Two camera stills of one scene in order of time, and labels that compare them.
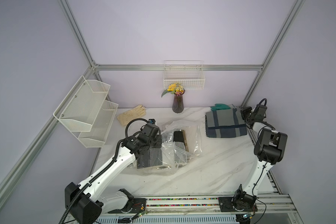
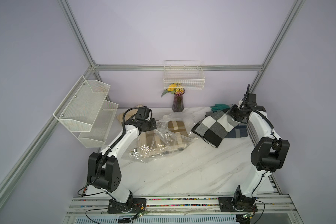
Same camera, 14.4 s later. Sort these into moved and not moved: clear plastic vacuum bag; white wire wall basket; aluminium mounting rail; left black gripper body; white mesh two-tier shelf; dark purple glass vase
Moved: clear plastic vacuum bag; left black gripper body
Not moved: white mesh two-tier shelf; white wire wall basket; aluminium mounting rail; dark purple glass vase
